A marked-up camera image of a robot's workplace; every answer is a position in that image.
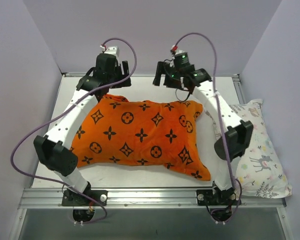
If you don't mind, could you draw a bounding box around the orange black-patterned pillowcase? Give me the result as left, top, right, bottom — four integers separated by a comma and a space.
70, 94, 211, 181

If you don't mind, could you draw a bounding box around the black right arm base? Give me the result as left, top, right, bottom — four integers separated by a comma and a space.
196, 187, 238, 207

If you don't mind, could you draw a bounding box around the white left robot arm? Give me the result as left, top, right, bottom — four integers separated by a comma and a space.
33, 46, 131, 206

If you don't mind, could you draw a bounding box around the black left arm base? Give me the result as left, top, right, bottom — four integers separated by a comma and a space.
61, 189, 108, 207

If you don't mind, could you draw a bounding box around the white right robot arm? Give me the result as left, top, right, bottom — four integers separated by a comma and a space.
152, 51, 253, 205

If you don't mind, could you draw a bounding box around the white floral pillow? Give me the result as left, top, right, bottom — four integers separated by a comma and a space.
204, 98, 293, 200

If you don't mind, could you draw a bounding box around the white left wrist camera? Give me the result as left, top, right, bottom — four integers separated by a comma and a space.
100, 45, 120, 58

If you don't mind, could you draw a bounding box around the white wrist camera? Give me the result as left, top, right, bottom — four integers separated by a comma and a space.
100, 45, 120, 58
170, 45, 184, 56

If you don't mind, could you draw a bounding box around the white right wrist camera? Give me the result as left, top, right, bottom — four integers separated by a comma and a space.
170, 45, 184, 56

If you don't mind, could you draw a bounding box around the aluminium back rail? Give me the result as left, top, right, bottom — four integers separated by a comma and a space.
62, 72, 240, 79

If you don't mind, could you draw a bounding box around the aluminium rail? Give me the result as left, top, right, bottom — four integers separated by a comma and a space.
62, 72, 240, 79
18, 187, 287, 210

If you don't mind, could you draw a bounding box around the aluminium front rail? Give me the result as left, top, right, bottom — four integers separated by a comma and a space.
18, 187, 287, 210

